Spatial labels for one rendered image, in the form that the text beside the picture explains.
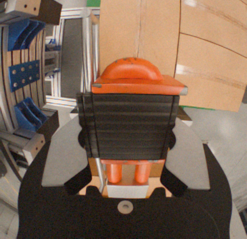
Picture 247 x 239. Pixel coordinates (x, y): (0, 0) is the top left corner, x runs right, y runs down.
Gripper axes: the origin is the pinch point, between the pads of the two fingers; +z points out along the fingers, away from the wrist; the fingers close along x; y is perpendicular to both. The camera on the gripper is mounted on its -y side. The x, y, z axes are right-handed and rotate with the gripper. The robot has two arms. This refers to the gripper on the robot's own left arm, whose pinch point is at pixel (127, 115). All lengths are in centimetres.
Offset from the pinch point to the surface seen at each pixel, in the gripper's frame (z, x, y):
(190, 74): 54, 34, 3
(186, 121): 48, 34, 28
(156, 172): 15.8, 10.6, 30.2
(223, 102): 54, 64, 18
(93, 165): 18.0, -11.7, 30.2
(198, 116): 109, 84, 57
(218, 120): 109, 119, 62
